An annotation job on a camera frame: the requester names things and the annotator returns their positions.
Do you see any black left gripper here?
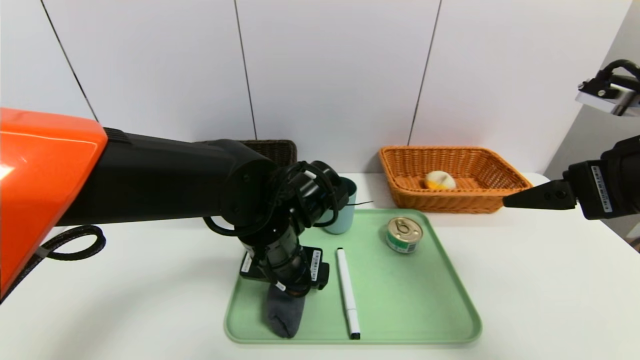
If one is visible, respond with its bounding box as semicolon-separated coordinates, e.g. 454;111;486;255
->
239;224;330;294

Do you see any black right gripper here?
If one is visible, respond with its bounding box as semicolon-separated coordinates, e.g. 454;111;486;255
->
502;134;640;221

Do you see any white marker pen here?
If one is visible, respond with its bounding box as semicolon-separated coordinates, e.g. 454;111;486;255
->
336;247;362;341

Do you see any grey towel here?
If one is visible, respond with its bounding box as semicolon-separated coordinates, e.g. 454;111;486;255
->
266;285;307;339

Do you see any blue-grey plastic cup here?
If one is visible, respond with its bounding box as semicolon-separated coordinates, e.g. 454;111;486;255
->
322;177;358;236

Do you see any tin can with pull tab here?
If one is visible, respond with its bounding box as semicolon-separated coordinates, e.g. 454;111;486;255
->
386;216;424;254

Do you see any orange-topped white bun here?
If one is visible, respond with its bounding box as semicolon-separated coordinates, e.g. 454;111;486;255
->
425;171;457;191

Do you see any orange wicker basket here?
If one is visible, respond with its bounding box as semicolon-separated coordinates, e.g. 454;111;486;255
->
378;146;534;215

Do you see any dark brown wicker basket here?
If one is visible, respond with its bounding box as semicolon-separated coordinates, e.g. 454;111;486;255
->
239;139;298;168

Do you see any light green plastic tray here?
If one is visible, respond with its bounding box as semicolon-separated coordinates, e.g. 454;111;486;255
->
224;208;483;345

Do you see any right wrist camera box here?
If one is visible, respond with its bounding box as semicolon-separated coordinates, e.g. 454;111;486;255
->
575;75;640;118

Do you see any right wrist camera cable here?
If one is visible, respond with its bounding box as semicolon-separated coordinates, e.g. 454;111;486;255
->
595;59;640;83

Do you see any braided black left arm cable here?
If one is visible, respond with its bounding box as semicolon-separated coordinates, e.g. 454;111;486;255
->
0;225;107;303

